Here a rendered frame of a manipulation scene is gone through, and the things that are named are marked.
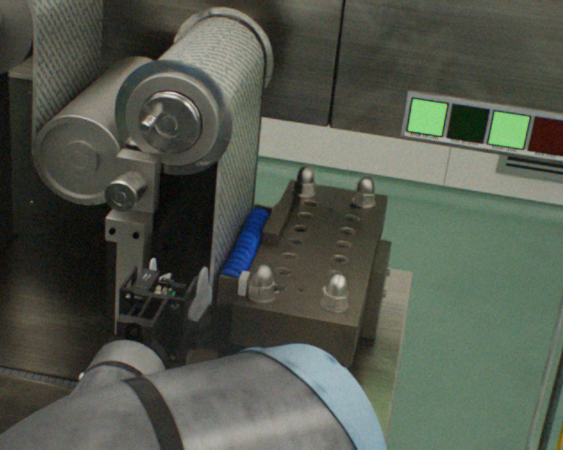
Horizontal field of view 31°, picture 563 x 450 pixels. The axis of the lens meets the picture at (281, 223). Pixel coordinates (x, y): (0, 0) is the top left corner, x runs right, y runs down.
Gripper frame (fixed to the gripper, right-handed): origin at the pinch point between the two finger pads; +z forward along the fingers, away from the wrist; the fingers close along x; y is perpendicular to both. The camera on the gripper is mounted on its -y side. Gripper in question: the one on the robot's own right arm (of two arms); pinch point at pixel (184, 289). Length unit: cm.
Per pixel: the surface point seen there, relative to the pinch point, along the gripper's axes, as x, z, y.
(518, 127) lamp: -38, 44, 11
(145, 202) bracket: 7.6, 8.2, 6.3
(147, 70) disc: 9.0, 11.6, 21.9
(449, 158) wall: -35, 278, -90
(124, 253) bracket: 9.7, 7.2, -0.8
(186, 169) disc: 3.5, 11.6, 10.0
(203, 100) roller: 1.7, 10.9, 19.6
